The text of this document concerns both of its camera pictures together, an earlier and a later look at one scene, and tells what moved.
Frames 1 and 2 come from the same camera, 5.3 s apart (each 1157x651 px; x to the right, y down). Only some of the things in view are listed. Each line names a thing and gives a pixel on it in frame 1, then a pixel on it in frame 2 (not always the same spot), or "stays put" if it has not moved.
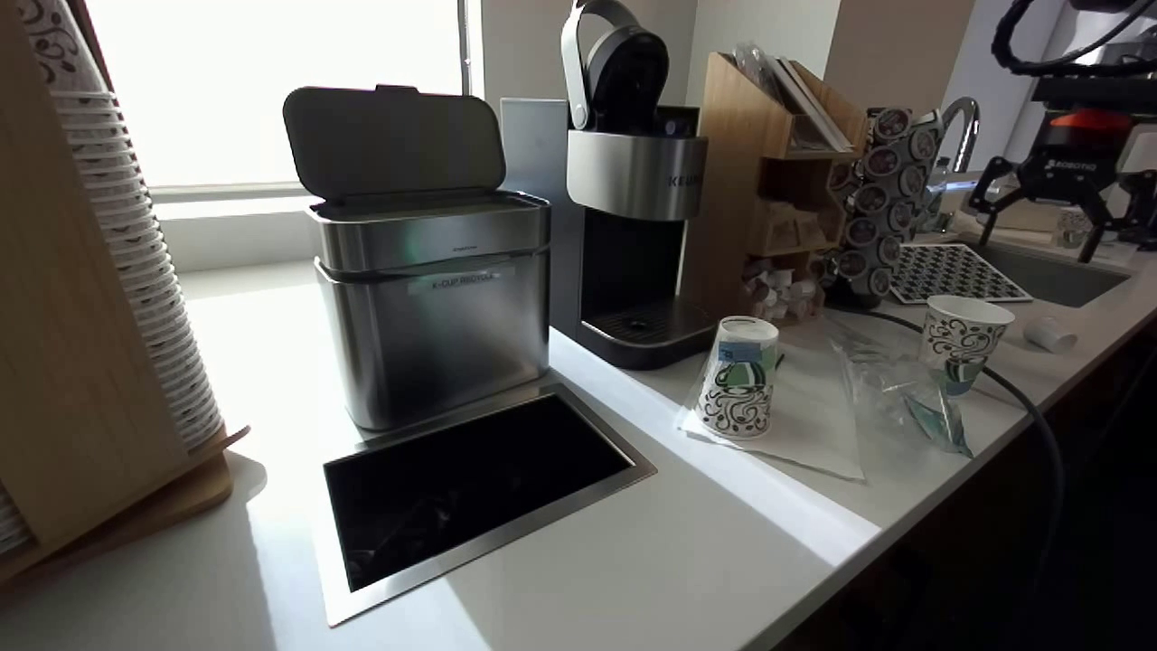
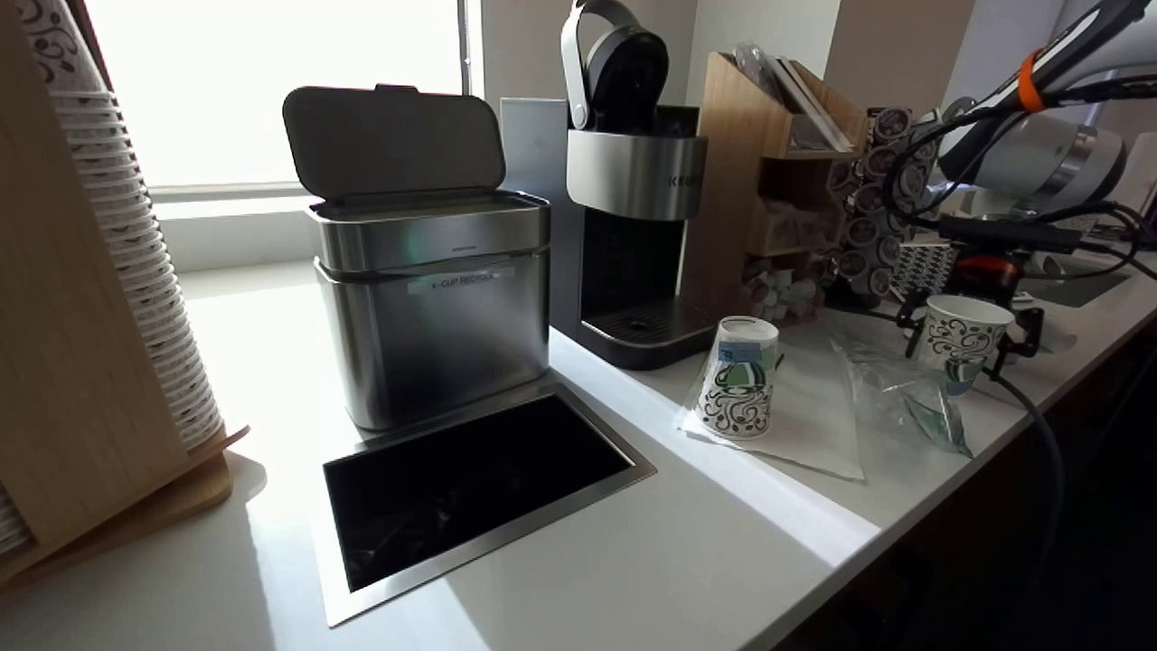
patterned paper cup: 737,386 stays put
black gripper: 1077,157 → 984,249
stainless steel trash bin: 433,277 stays put
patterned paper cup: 962,334 stays put
